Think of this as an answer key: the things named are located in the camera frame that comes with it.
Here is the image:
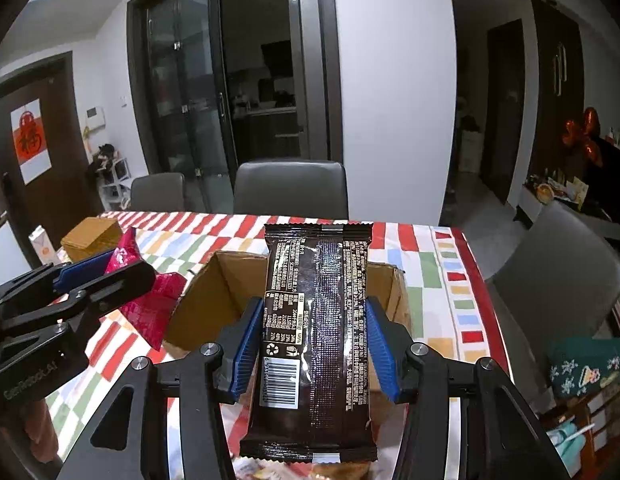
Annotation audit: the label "small grey dining chair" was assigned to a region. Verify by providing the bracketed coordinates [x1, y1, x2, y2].
[130, 172, 187, 212]

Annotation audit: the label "dark brown entrance door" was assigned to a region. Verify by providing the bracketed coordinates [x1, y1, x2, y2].
[0, 52, 103, 271]

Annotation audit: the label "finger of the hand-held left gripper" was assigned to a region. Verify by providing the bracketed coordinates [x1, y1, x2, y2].
[0, 259, 157, 347]
[0, 249, 117, 322]

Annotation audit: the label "low cluttered side cabinet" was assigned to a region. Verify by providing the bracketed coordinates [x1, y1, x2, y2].
[515, 170, 620, 241]

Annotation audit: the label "dark interior door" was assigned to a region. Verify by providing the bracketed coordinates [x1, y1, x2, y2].
[482, 20, 526, 206]

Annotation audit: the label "silver refrigerator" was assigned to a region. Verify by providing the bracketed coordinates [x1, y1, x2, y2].
[287, 0, 331, 161]

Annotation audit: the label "red foil balloons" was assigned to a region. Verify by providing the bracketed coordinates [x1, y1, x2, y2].
[562, 107, 605, 168]

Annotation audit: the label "dark wardrobe with handles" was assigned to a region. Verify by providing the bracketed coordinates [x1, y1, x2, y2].
[530, 0, 586, 176]

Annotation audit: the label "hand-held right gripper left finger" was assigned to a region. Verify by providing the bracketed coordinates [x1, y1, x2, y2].
[55, 296, 266, 480]

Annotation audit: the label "glass sliding door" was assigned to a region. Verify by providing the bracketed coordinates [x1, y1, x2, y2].
[127, 0, 241, 211]

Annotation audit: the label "teal cloth item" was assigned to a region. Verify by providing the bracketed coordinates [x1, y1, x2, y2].
[547, 420, 588, 466]

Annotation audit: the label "green printed cushion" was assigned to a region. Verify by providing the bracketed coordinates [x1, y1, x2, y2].
[547, 337, 620, 401]

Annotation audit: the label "dark brown snack packet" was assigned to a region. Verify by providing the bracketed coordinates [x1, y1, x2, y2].
[238, 222, 380, 463]

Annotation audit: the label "white cube shelf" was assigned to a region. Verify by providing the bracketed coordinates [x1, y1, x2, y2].
[97, 157, 131, 211]

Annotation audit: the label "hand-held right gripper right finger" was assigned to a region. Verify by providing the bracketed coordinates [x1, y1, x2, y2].
[362, 296, 571, 480]

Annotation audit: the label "red and white door poster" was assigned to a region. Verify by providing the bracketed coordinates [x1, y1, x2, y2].
[10, 99, 53, 185]

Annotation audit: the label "black plush toy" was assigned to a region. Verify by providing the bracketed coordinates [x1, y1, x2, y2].
[92, 144, 118, 171]

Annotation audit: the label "grey leather dining chair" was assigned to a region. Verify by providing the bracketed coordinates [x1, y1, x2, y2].
[490, 202, 620, 401]

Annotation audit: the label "black range hood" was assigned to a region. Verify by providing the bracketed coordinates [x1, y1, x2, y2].
[261, 40, 292, 78]

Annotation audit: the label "brown wicker basket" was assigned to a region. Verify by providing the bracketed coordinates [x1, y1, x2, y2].
[60, 216, 125, 263]

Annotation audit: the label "wide grey dining chair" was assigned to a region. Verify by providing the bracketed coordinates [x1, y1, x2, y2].
[233, 160, 350, 221]

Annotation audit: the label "cardboard box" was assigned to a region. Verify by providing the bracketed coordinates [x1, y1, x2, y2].
[162, 250, 413, 406]

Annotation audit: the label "red snack packet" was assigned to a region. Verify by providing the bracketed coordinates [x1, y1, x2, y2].
[104, 227, 187, 351]

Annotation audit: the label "person's left forearm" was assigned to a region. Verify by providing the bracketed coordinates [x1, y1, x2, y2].
[15, 400, 58, 466]

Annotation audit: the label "wooden storage shelf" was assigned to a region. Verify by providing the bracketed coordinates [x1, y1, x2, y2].
[550, 385, 620, 480]

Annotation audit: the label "white paper bag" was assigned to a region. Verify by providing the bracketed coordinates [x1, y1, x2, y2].
[460, 130, 483, 173]

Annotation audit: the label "white orange drink carton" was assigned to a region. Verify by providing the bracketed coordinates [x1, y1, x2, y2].
[29, 225, 61, 267]

